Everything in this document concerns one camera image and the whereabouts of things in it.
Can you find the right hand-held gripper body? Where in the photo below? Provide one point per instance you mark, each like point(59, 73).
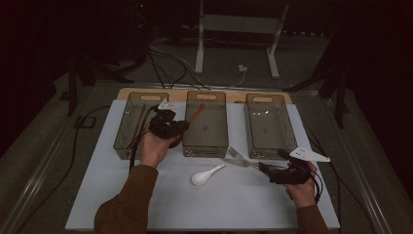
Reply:
point(289, 177)

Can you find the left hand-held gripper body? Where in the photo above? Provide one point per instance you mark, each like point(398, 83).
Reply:
point(162, 128)

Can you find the brown wooden spoon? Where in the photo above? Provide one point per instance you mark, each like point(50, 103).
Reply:
point(198, 112)

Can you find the brown wooden chopstick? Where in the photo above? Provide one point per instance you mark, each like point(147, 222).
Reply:
point(139, 125)

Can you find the clear plastic storage bin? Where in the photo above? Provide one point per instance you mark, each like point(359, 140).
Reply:
point(207, 130)
point(125, 130)
point(268, 130)

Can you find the black chopstick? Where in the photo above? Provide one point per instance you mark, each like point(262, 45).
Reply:
point(136, 139)

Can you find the metal fork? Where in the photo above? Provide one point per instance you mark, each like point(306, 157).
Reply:
point(238, 155)

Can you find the white ceramic spoon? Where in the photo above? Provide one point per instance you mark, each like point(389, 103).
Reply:
point(199, 178)

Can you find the person's right hand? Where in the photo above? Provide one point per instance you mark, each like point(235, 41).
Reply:
point(303, 193)

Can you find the person's left hand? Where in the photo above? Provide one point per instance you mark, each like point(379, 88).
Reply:
point(154, 151)

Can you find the white table mat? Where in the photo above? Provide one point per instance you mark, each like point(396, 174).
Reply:
point(211, 208)

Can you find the black stand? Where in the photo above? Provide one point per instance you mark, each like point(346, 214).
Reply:
point(72, 87)
point(340, 97)

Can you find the white plug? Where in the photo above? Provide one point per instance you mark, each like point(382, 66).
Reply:
point(242, 68)

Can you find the black square floor plate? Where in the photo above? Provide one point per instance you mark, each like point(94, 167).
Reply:
point(78, 122)

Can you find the dark equipment rack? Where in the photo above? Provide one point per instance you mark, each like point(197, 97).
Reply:
point(141, 29)

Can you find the power strip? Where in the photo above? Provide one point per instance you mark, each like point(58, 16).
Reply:
point(305, 33)

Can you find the metal floor rail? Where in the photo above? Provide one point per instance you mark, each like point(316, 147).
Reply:
point(44, 165)
point(362, 182)

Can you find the white metal stand frame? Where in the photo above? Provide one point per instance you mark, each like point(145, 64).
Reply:
point(238, 23)

